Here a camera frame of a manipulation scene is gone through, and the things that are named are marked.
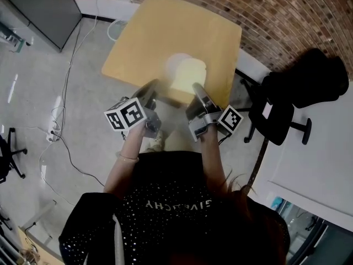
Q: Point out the metal shelf rack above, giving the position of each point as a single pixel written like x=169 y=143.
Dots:
x=15 y=37

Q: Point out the person's pale shoe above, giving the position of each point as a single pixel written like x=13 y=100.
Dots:
x=157 y=142

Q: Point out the white power strip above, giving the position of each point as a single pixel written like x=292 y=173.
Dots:
x=54 y=131

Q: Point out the wooden pedestal table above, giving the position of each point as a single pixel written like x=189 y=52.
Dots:
x=165 y=29

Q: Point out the black office chair with tag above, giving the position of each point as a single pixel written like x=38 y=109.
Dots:
x=300 y=87

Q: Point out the clutter of small desk items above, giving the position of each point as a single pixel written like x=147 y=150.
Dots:
x=29 y=257

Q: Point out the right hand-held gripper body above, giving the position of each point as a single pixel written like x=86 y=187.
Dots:
x=230 y=119

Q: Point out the person's black sparkly shirt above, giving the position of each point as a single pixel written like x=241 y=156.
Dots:
x=165 y=211

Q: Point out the person's left forearm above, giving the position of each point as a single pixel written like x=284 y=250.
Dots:
x=125 y=164

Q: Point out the grey desk leg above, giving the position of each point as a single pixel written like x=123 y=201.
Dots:
x=37 y=217

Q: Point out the black framed glass door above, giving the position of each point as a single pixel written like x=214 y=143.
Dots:
x=317 y=236

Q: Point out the grey metal cabinet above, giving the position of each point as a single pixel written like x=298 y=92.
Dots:
x=47 y=10

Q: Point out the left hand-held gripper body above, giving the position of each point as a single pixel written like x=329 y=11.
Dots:
x=124 y=114

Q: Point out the curved wooden desk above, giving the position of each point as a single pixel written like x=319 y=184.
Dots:
x=41 y=247

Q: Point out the turquoise hanging object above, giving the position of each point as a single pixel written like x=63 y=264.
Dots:
x=277 y=203

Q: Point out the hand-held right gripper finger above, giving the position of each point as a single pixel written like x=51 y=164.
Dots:
x=204 y=97
x=194 y=110

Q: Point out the pale bread slice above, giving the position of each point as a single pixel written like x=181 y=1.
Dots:
x=190 y=74

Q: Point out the white mesh waste basket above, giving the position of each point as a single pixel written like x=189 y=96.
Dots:
x=115 y=29

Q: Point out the person's right forearm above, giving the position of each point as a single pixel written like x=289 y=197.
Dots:
x=213 y=159

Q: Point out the person's beige trousers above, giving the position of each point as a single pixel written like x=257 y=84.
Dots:
x=177 y=141

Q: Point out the white plate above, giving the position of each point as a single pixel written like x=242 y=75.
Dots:
x=172 y=63

